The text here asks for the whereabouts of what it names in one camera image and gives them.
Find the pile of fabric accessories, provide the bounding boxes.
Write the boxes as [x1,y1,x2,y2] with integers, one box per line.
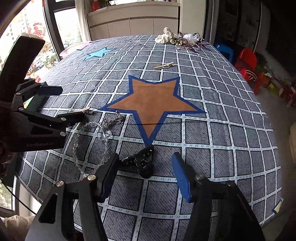
[154,27,209,53]

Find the blue plastic stool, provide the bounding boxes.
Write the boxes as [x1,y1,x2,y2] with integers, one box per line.
[214,43,234,63]

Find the pink plastic basin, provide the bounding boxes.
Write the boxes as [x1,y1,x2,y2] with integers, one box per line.
[59,41,91,59]

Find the white sideboard cabinet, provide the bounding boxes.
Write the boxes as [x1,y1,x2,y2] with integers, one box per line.
[87,1,180,41]

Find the red gift boxes pile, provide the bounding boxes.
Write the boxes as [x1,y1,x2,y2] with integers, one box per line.
[263,74,295,108]

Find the dark metal chain bracelet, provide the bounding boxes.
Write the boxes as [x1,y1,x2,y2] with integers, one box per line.
[101,110,127,132]

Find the small silver hair clip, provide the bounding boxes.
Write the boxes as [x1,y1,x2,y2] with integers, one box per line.
[69,106,93,114]

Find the light blue star patch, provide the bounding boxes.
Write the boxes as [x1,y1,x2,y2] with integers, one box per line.
[84,47,115,61]

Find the red plastic chair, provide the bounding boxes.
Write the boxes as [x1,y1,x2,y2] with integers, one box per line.
[234,48,264,95]

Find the brown star patch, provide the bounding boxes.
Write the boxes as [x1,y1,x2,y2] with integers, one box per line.
[100,75,205,146]

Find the grey checked tablecloth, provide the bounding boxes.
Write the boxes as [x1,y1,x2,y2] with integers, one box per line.
[16,36,281,240]

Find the black claw hair clip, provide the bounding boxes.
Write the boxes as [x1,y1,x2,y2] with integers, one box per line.
[119,145,154,179]

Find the beige hair pins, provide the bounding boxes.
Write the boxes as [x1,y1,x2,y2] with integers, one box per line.
[152,62,174,70]

